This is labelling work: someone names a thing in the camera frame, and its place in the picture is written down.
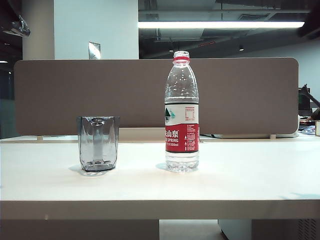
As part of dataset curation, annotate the clear water bottle red label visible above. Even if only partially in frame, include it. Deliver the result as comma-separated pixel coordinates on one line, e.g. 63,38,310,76
164,50,200,173

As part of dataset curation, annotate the white desk shelf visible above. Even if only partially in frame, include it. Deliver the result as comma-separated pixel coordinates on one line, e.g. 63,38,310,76
199,132,300,140

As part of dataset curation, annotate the grey cabinet under table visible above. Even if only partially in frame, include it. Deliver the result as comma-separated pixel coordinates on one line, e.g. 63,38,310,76
217,219,320,240

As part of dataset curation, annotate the brown desk partition screen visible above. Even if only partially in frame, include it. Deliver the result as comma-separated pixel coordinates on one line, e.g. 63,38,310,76
13,57,300,141

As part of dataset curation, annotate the white ceiling light strip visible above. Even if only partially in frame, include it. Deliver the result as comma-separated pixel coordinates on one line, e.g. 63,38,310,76
138,21,306,29

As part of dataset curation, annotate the silver wall plaque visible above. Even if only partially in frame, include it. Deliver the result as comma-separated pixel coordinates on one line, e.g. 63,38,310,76
88,41,102,60

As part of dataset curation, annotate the grey faceted glass mug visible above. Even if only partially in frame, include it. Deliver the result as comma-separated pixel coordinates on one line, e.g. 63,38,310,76
76,115,121,173

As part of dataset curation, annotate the dark computer monitor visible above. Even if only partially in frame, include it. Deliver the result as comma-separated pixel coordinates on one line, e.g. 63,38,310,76
298,87,311,117

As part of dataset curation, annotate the seated person in background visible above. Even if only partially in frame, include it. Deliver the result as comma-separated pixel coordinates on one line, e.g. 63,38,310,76
299,107,320,126

